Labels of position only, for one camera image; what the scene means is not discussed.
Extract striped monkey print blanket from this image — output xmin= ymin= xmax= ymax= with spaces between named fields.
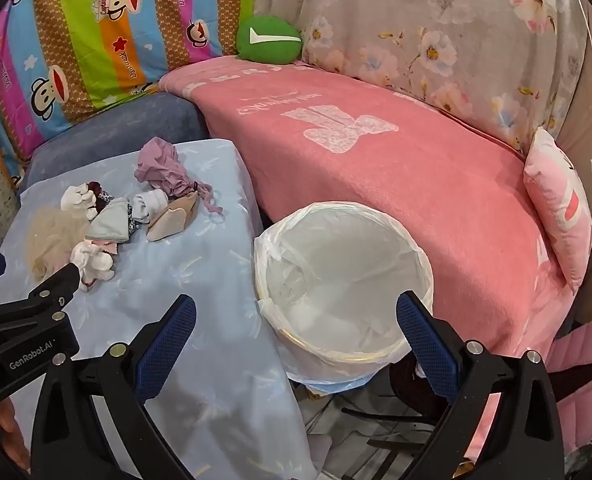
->
xmin=0 ymin=0 xmax=257 ymax=181

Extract grey floral sheet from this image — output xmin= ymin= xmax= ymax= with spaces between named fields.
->
xmin=253 ymin=0 xmax=589 ymax=153

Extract pink padded jacket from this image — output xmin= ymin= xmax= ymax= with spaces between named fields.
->
xmin=546 ymin=312 xmax=592 ymax=441

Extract pink pillow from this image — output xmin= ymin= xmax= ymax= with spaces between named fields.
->
xmin=523 ymin=126 xmax=592 ymax=295

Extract person's left hand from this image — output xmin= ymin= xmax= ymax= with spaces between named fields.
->
xmin=0 ymin=402 xmax=29 ymax=461

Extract beige tulle mesh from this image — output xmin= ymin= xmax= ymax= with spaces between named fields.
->
xmin=26 ymin=207 xmax=92 ymax=281

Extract bin with white bag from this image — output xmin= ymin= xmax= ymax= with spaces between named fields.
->
xmin=253 ymin=201 xmax=434 ymax=391

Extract green round cushion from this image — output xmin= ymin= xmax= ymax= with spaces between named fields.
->
xmin=236 ymin=15 xmax=303 ymax=66

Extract beige stocking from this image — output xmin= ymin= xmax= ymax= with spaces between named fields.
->
xmin=147 ymin=192 xmax=199 ymax=243

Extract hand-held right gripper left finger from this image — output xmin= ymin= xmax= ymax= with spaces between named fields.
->
xmin=30 ymin=294 xmax=198 ymax=480

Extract pale green sock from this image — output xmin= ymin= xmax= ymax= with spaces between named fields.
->
xmin=87 ymin=197 xmax=132 ymax=243

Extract white glove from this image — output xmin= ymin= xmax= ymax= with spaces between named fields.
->
xmin=71 ymin=240 xmax=116 ymax=291

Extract blue-grey cushion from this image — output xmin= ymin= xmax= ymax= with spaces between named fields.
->
xmin=18 ymin=91 xmax=212 ymax=188

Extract light blue printed cloth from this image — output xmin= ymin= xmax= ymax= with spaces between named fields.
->
xmin=0 ymin=139 xmax=317 ymax=480

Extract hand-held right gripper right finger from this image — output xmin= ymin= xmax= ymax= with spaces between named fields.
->
xmin=396 ymin=290 xmax=566 ymax=480

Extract dark brown stool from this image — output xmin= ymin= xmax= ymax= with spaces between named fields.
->
xmin=388 ymin=355 xmax=452 ymax=416

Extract pink blanket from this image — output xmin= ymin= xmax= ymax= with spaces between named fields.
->
xmin=158 ymin=55 xmax=577 ymax=461

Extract grey sock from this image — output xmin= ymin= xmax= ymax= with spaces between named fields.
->
xmin=128 ymin=189 xmax=169 ymax=226

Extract white socks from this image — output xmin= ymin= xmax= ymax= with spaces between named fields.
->
xmin=61 ymin=183 xmax=99 ymax=221

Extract purple cloth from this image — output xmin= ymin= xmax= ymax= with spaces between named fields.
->
xmin=134 ymin=137 xmax=225 ymax=218

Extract black cable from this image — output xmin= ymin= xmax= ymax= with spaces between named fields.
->
xmin=341 ymin=406 xmax=447 ymax=420

